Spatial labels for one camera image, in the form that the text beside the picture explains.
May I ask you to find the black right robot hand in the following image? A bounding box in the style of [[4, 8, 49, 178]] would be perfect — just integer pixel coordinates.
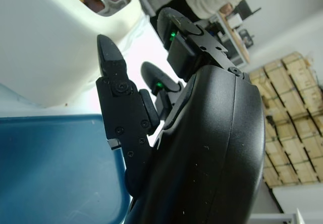
[[95, 6, 266, 224]]

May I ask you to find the person's bare hand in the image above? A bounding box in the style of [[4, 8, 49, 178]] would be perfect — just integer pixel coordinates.
[[219, 4, 234, 14]]

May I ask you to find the white two-slot toaster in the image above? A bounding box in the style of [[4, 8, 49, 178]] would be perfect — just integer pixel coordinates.
[[0, 0, 141, 109]]

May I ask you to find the stack of wooden crates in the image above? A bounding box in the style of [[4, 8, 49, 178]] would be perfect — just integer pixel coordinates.
[[248, 51, 323, 187]]

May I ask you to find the background desk with equipment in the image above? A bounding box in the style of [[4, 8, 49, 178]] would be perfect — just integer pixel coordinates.
[[201, 0, 262, 69]]

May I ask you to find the dark blue plastic tray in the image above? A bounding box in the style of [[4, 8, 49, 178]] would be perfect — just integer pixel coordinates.
[[0, 82, 132, 224]]

